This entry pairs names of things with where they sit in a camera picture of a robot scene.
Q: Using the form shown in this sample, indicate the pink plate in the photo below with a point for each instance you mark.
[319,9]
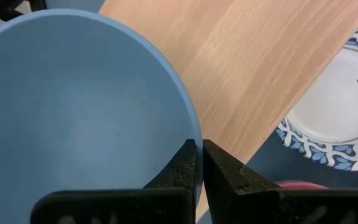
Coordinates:
[300,185]

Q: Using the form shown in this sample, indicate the light wooden shelf board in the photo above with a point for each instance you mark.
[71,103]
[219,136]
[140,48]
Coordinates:
[244,62]

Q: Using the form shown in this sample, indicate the blue bowl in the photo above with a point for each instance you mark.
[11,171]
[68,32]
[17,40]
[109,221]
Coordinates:
[73,93]

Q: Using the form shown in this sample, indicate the blue white patterned plate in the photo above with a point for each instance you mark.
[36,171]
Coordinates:
[337,102]

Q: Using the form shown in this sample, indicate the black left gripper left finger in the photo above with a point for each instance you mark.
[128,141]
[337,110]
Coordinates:
[120,207]

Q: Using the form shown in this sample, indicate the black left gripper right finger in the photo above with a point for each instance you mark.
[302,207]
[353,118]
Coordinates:
[259,207]

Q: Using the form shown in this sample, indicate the black table edge clamp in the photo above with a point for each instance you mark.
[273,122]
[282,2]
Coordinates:
[5,9]

